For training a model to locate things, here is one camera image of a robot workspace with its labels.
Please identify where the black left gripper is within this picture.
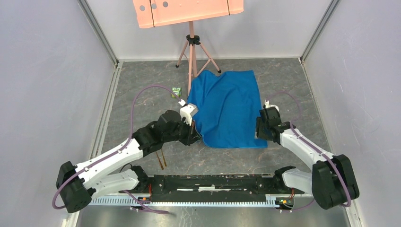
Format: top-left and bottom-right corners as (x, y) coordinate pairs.
(163, 117), (202, 146)

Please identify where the blue cloth napkin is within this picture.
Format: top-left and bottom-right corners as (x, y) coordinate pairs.
(188, 70), (267, 148)

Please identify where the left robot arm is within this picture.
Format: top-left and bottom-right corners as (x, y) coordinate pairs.
(52, 104), (200, 213)

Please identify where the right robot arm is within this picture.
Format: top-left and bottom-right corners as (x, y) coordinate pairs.
(255, 103), (360, 210)

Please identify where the gold fork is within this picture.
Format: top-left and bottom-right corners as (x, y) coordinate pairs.
(156, 151), (164, 170)

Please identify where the green owl toy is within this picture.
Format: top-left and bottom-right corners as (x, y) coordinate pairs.
(171, 87), (182, 98)

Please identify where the pink music stand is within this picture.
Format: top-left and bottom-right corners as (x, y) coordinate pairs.
(133, 0), (244, 91)

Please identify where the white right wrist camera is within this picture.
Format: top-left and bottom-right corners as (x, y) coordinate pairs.
(263, 100), (271, 109)

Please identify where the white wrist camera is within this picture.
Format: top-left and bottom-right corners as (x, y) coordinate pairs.
(263, 100), (271, 109)
(178, 99), (198, 126)

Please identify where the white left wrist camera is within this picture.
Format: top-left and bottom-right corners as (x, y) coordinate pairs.
(178, 99), (198, 126)

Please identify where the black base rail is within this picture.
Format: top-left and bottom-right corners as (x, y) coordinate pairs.
(129, 175), (303, 202)

